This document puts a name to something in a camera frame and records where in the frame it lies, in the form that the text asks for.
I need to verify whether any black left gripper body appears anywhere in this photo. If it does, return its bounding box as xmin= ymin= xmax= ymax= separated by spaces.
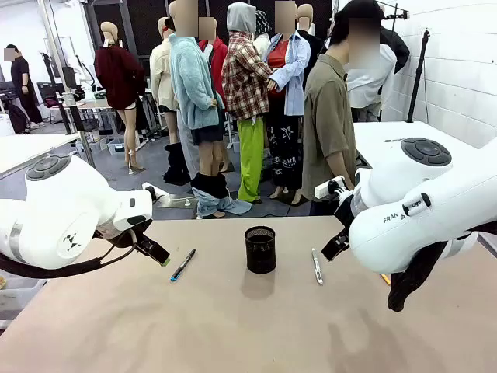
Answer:
xmin=95 ymin=219 xmax=157 ymax=254

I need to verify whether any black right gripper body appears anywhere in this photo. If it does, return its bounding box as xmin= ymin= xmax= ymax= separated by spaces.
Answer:
xmin=333 ymin=189 xmax=356 ymax=239

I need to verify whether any silver white pen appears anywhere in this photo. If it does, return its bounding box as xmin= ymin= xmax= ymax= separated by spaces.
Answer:
xmin=311 ymin=247 xmax=325 ymax=285

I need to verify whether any black pen blue cap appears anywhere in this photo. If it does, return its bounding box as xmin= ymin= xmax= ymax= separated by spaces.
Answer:
xmin=169 ymin=248 xmax=197 ymax=283

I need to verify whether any person's right forearm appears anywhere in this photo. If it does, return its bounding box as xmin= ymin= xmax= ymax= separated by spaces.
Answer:
xmin=327 ymin=155 xmax=356 ymax=191

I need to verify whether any black mesh pen holder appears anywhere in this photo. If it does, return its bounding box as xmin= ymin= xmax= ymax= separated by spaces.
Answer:
xmin=244 ymin=225 xmax=277 ymax=274

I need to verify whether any grey floor storage bin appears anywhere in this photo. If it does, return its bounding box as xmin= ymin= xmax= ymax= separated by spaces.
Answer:
xmin=106 ymin=138 xmax=128 ymax=156

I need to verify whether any large white table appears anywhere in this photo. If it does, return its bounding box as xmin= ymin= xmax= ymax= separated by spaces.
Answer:
xmin=352 ymin=120 xmax=497 ymax=172

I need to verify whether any person in olive shirt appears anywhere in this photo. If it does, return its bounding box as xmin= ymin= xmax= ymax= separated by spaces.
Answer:
xmin=301 ymin=0 xmax=384 ymax=217

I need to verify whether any clear plastic bin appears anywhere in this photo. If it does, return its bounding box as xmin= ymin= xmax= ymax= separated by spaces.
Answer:
xmin=0 ymin=276 xmax=48 ymax=331

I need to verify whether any mannequin in white shirt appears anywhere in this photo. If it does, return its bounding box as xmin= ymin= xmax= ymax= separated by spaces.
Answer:
xmin=345 ymin=42 xmax=398 ymax=123

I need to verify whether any white side table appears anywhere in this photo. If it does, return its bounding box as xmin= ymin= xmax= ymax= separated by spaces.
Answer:
xmin=0 ymin=132 xmax=96 ymax=180

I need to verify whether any background work table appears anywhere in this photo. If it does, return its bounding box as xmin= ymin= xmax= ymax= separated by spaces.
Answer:
xmin=57 ymin=96 xmax=156 ymax=156

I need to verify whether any mannequin in light blue shirt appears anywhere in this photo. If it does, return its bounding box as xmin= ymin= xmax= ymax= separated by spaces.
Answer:
xmin=265 ymin=0 xmax=312 ymax=206

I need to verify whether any black tripod stand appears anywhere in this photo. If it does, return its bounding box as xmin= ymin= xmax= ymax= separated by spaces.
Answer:
xmin=406 ymin=26 xmax=433 ymax=124

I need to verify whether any black backpack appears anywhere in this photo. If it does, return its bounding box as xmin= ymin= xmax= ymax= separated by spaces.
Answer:
xmin=7 ymin=103 xmax=30 ymax=134

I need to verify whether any mannequin in maroon sweater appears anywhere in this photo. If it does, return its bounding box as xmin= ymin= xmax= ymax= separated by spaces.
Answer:
xmin=94 ymin=21 xmax=148 ymax=175

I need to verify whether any black office chair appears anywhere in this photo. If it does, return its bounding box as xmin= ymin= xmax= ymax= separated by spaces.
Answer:
xmin=37 ymin=81 xmax=65 ymax=124

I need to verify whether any mannequin in plaid shirt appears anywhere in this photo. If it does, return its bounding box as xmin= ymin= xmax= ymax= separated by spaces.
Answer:
xmin=221 ymin=2 xmax=273 ymax=204

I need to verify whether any mannequin in cream jacket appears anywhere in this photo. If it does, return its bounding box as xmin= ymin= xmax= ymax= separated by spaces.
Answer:
xmin=149 ymin=17 xmax=191 ymax=186

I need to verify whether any mannequin in blue fleece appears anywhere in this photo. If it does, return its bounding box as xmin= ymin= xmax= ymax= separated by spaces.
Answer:
xmin=168 ymin=0 xmax=253 ymax=220

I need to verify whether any mannequin in black jacket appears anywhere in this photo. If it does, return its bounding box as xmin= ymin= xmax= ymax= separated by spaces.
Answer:
xmin=297 ymin=3 xmax=332 ymax=78

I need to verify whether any mannequin in black-white jacket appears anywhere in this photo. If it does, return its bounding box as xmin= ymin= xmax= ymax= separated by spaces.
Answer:
xmin=378 ymin=3 xmax=411 ymax=75

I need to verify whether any background person black t-shirt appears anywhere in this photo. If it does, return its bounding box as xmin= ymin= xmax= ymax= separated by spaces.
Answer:
xmin=3 ymin=44 xmax=44 ymax=130

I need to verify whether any mannequin in red jacket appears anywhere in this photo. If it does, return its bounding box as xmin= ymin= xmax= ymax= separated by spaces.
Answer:
xmin=197 ymin=17 xmax=230 ymax=117

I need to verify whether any thin black pole stand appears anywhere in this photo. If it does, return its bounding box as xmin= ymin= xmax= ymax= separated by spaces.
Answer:
xmin=383 ymin=2 xmax=411 ymax=36

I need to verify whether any mannequin with patterned headscarf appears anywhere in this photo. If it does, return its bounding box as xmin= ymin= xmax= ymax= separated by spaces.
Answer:
xmin=254 ymin=9 xmax=273 ymax=59

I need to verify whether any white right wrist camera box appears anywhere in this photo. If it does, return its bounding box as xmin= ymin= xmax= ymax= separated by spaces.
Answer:
xmin=314 ymin=175 xmax=347 ymax=200

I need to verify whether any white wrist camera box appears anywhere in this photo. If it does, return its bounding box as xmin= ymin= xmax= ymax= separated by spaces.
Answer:
xmin=141 ymin=182 xmax=171 ymax=203
xmin=314 ymin=175 xmax=347 ymax=200

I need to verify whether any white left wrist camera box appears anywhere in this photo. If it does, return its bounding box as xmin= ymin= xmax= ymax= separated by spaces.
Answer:
xmin=141 ymin=182 xmax=171 ymax=203

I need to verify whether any metal mannequin base plate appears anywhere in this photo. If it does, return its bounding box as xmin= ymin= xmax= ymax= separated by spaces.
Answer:
xmin=154 ymin=193 xmax=197 ymax=210

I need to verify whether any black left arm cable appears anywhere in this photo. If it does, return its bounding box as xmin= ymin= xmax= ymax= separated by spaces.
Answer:
xmin=0 ymin=232 xmax=139 ymax=280

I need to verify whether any grey metal post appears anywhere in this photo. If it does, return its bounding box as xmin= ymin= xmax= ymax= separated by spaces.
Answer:
xmin=38 ymin=0 xmax=97 ymax=169

